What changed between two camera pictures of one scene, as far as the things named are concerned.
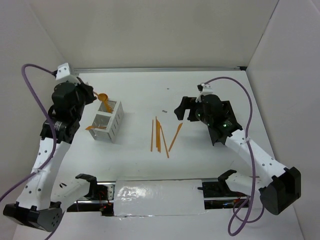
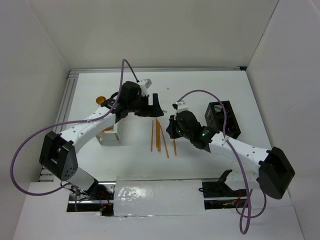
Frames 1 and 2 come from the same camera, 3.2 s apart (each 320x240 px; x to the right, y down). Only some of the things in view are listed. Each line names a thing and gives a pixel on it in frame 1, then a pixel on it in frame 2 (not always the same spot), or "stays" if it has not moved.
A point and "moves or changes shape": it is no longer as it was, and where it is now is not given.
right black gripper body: [200, 114] to [176, 131]
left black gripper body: [86, 96] to [140, 104]
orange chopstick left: [152, 135] stays
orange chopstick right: [165, 144] stays
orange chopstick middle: [156, 132] stays
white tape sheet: [156, 197] stays
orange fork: [175, 136] moves or changes shape
